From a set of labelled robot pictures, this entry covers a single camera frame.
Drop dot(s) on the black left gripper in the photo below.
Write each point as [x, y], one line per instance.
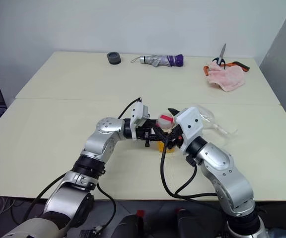
[143, 132]

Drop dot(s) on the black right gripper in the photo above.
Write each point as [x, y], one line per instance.
[179, 141]

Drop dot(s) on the clear bottle with yellow drink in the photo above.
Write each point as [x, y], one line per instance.
[166, 120]

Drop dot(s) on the clear wine glass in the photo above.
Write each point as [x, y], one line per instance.
[207, 117]

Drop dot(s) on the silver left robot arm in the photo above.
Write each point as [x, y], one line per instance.
[100, 143]

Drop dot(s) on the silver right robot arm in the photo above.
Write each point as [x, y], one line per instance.
[222, 163]

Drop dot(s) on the folded silver purple umbrella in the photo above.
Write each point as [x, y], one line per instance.
[163, 60]

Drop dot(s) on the pink towel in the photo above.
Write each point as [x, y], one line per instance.
[227, 78]

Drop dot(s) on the dark grey round cylinder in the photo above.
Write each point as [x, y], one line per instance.
[114, 59]

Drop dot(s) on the orange and black tool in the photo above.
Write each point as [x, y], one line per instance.
[242, 66]

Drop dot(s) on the dark rounded shape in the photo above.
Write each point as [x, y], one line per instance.
[190, 223]
[128, 225]

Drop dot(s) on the black device with white knob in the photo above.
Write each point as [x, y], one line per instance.
[91, 233]

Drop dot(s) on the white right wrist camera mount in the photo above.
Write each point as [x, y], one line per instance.
[190, 121]

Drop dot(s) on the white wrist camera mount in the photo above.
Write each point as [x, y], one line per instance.
[190, 121]
[139, 111]

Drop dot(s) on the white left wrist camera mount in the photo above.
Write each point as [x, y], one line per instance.
[139, 111]

